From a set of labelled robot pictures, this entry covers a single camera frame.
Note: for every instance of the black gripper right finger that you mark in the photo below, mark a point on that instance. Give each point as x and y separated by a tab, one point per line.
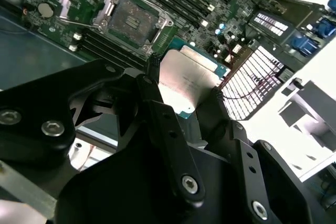
246	161

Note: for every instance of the CPU with silver top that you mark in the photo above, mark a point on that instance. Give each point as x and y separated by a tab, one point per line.
183	77

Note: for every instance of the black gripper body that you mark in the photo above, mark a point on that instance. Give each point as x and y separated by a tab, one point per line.
118	195

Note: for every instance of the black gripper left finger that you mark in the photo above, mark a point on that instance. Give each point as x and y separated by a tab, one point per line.
39	108

